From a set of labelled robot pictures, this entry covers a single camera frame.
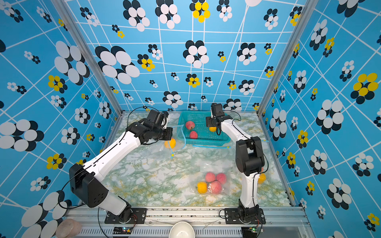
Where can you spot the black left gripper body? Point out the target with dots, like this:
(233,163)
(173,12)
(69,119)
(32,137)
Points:
(161,133)

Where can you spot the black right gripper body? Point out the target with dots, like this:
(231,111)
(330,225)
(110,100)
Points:
(210,121)

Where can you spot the teal plastic basket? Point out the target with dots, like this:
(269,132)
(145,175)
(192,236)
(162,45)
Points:
(205,136)

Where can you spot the small red peach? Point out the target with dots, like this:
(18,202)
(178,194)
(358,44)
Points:
(193,135)

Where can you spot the pink peach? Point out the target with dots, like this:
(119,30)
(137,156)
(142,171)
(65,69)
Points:
(210,177)

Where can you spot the yellow orange peach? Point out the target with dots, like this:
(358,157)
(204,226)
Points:
(202,187)

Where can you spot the clear zip-top bag blue zipper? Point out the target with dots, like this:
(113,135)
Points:
(222,165)

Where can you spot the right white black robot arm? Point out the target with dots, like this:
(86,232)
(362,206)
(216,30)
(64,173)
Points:
(249,159)

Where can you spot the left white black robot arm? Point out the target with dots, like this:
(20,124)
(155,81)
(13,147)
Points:
(86,180)

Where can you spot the white bowl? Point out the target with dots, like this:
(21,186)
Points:
(182,230)

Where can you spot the pink translucent object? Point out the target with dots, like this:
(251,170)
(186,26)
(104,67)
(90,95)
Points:
(68,228)

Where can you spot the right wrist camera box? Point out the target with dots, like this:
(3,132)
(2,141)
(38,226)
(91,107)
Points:
(217,110)

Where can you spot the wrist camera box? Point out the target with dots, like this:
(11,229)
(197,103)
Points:
(217,110)
(158,118)

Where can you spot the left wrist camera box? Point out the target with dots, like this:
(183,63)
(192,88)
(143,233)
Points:
(158,118)

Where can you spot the aluminium front rail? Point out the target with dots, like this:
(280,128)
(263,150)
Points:
(207,222)

